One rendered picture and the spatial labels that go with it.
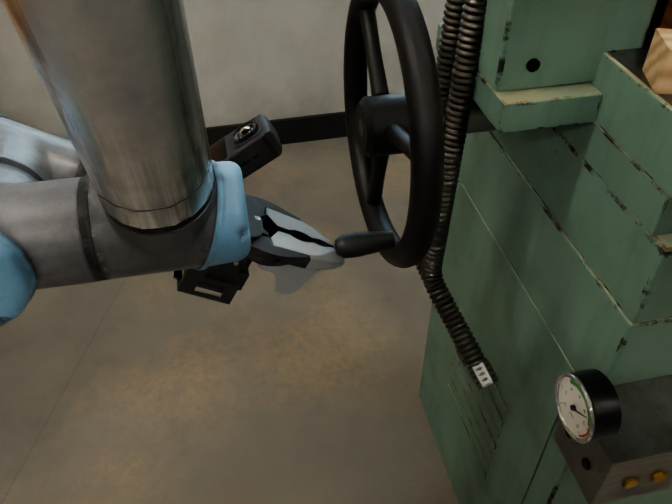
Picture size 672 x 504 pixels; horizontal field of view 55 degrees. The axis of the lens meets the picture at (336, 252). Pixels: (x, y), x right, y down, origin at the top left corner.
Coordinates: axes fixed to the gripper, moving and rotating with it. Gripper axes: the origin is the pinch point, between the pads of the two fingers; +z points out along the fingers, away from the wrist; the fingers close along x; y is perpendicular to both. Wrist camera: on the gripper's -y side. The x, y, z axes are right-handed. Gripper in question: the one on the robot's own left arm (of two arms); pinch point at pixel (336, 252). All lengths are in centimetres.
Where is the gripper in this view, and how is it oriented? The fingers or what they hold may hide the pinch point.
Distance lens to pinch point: 64.2
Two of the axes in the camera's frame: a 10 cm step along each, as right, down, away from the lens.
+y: -4.8, 7.4, 4.7
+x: 1.9, 6.1, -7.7
